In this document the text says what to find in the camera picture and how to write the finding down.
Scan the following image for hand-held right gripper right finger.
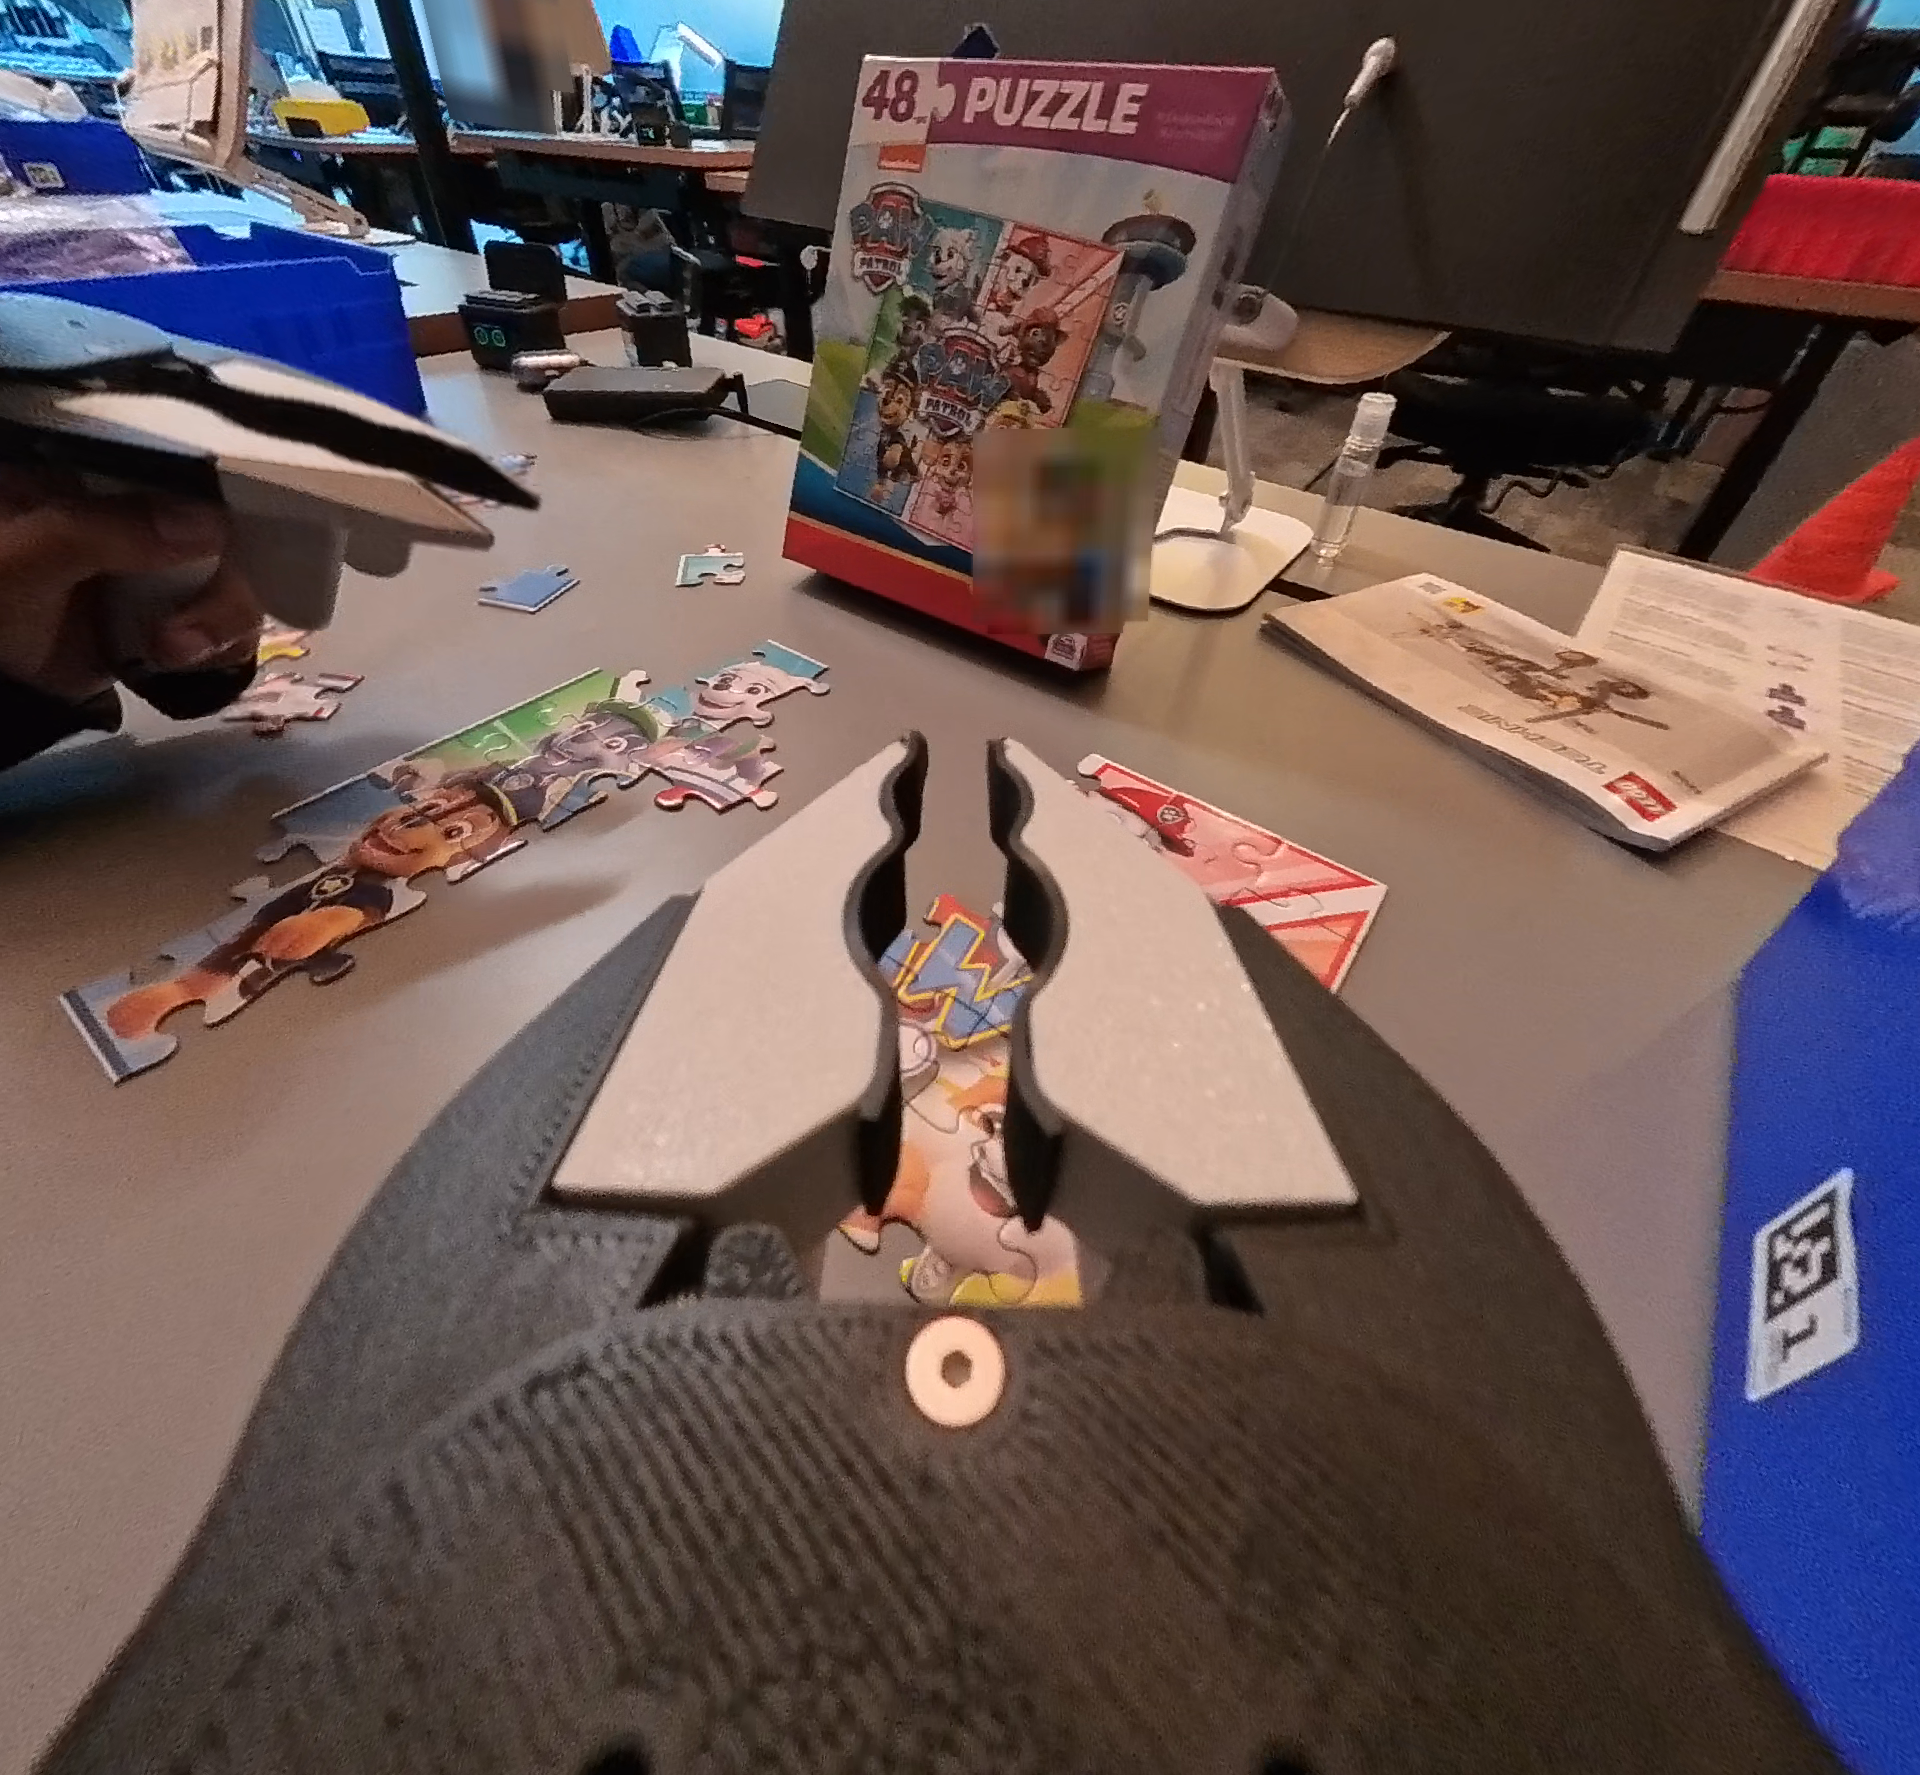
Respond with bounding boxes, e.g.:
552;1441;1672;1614
987;735;1362;1231

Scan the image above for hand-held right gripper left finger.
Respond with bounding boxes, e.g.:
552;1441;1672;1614
552;735;931;1226

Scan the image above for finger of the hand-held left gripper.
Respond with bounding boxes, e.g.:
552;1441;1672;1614
44;354;543;632
0;293;230;409

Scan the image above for pink joined jigsaw puzzle pieces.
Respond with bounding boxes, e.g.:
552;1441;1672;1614
841;753;1389;1313

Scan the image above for pale pink loose jigsaw piece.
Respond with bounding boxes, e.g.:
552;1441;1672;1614
223;670;367;737

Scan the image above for long joined jigsaw puzzle pieces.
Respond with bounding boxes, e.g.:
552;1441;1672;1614
60;637;835;1087

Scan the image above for jigsaw puzzle box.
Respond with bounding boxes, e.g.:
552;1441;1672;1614
784;56;1292;676

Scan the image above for person's left hand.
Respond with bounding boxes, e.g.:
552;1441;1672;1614
0;459;281;774

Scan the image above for blue plastic crate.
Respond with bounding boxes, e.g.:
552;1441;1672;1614
0;219;432;422

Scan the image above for black charger case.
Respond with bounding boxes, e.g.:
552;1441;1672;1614
457;240;571;377

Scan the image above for black power adapter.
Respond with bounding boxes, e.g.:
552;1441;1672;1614
542;364;734;428

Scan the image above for cardboard box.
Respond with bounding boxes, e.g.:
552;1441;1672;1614
116;0;259;164

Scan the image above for instruction booklet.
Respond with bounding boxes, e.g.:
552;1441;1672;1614
1263;573;1830;851

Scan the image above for white desk stand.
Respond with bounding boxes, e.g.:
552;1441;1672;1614
1149;286;1362;616

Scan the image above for small clear spray bottle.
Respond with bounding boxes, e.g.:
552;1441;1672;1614
1310;391;1398;562

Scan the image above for blue plastic bin with tag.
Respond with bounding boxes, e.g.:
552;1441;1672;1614
1700;741;1920;1775

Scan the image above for white printed paper sheet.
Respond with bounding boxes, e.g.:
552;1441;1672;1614
1574;545;1920;872

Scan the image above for orange traffic cone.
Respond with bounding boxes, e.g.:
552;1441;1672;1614
1746;437;1920;607

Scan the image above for black monitor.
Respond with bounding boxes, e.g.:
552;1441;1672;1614
741;0;1920;355

